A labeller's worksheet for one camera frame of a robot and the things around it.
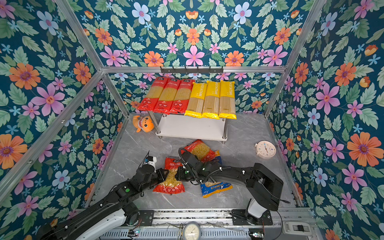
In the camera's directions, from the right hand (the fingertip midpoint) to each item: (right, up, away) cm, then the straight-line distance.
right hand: (172, 176), depth 77 cm
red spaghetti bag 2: (-4, +39, -1) cm, 40 cm away
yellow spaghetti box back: (+13, +40, 0) cm, 42 cm away
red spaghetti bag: (-11, +42, +1) cm, 43 cm away
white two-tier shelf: (+1, +27, +29) cm, 39 cm away
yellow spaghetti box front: (+20, +38, -2) cm, 44 cm away
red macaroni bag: (+16, +10, +14) cm, 23 cm away
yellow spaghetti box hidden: (+29, +40, 0) cm, 49 cm away
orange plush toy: (-25, +28, +27) cm, 46 cm away
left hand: (0, +3, +1) cm, 3 cm away
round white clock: (+57, +11, +19) cm, 61 cm away
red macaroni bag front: (-1, -4, -2) cm, 4 cm away
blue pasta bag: (+20, -7, +3) cm, 22 cm away
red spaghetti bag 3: (+4, +41, +1) cm, 42 cm away
